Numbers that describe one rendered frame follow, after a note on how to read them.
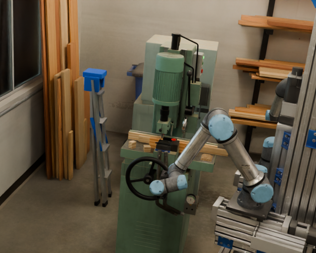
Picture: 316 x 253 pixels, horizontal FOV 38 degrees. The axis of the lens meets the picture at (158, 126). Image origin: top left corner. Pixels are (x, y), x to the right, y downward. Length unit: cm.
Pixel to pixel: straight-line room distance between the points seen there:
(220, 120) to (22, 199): 240
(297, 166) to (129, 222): 119
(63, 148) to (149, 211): 154
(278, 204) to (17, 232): 200
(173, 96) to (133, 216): 86
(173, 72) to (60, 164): 193
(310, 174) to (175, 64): 101
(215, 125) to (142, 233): 122
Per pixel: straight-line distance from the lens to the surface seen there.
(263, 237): 257
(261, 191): 241
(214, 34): 522
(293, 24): 470
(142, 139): 307
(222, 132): 224
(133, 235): 322
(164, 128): 296
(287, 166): 268
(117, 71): 545
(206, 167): 289
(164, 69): 282
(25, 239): 368
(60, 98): 422
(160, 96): 287
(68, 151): 437
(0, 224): 388
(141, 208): 310
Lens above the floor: 206
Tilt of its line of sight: 20 degrees down
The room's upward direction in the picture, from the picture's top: 6 degrees clockwise
